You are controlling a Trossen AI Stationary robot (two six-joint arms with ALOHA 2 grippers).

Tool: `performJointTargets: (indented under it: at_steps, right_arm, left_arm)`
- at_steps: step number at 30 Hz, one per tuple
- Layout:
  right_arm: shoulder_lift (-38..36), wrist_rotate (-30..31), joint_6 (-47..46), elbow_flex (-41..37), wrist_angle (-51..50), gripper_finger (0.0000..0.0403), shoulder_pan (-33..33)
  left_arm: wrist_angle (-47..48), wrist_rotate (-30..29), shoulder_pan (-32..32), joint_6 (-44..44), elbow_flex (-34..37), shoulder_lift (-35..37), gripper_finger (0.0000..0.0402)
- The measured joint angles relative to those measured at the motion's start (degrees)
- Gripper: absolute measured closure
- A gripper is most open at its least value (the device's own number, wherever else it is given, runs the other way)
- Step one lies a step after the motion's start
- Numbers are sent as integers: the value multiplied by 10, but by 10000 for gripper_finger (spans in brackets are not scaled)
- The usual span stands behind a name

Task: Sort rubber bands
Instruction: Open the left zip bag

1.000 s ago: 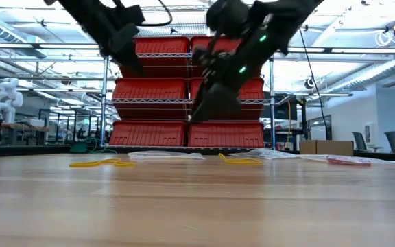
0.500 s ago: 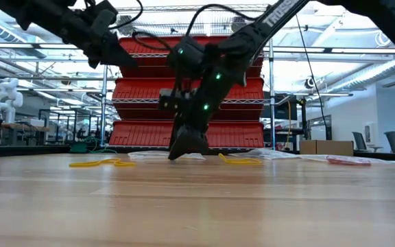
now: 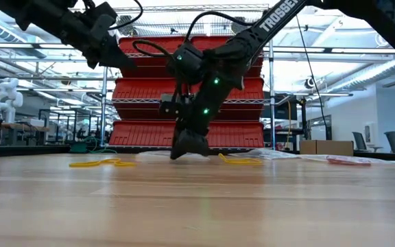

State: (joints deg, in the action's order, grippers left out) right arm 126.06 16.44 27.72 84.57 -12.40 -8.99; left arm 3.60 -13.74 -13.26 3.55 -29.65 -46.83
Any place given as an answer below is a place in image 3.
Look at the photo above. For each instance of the grey round fan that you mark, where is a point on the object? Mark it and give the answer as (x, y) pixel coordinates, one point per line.
(240, 29)

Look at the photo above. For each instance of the brown cardboard box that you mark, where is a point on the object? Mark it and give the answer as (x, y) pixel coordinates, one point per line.
(326, 149)

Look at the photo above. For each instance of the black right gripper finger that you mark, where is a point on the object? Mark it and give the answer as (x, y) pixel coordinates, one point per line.
(182, 145)
(201, 145)

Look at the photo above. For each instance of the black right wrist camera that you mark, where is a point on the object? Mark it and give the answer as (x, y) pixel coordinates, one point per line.
(171, 104)

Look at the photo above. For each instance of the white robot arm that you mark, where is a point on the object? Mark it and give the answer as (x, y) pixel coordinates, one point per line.
(7, 99)

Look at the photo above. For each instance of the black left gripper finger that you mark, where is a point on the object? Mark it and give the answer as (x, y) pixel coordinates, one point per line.
(115, 60)

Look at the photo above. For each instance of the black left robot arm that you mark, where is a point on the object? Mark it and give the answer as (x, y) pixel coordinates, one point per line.
(46, 17)

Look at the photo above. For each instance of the yellow rubber band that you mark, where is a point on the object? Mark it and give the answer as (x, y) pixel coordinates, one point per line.
(81, 164)
(238, 160)

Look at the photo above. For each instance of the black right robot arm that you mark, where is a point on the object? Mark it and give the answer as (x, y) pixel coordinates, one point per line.
(276, 17)

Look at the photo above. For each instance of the black equipment stand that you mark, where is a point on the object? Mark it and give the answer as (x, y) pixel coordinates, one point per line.
(283, 109)

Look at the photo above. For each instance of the wooden workbench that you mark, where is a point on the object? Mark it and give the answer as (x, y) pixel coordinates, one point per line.
(12, 125)

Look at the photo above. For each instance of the red plastic storage bin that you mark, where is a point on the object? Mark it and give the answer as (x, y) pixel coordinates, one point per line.
(249, 89)
(211, 41)
(139, 133)
(238, 133)
(139, 89)
(149, 68)

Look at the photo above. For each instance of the red rubber bands bunch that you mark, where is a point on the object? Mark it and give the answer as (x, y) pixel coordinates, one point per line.
(348, 160)

